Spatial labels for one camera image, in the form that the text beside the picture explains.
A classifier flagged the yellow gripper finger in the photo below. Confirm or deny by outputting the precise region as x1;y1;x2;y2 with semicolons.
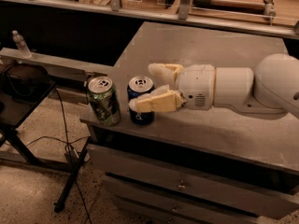
148;63;185;89
129;85;185;113

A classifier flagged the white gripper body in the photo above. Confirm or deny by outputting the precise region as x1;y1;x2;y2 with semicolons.
177;64;216;110

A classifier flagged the blue pepsi can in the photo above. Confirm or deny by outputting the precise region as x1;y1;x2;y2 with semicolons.
127;76;154;125

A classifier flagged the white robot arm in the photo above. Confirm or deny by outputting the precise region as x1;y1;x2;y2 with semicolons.
129;54;299;119

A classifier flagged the green soda can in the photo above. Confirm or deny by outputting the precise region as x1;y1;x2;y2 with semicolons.
87;77;121;126

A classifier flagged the grey middle drawer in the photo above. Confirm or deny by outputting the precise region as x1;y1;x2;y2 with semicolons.
102;175;259;224

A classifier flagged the grey drawer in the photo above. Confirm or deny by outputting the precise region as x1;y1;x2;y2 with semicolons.
110;195;200;224
102;175;259;224
88;145;299;219

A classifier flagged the grey bottom drawer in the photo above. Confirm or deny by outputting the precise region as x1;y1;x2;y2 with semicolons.
110;195;200;224

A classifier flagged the grey top drawer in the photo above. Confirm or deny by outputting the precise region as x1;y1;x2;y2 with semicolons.
88;145;299;219

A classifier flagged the black device on side table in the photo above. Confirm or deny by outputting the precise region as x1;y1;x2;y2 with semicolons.
0;62;50;101

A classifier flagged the clear plastic water bottle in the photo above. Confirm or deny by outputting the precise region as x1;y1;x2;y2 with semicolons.
12;30;32;58

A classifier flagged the black side table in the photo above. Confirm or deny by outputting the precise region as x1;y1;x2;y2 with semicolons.
0;80;90;213

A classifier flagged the grey low shelf ledge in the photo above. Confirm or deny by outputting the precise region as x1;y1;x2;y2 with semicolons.
0;48;112;82

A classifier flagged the black power cable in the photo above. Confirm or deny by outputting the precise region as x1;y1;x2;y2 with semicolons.
24;87;93;224

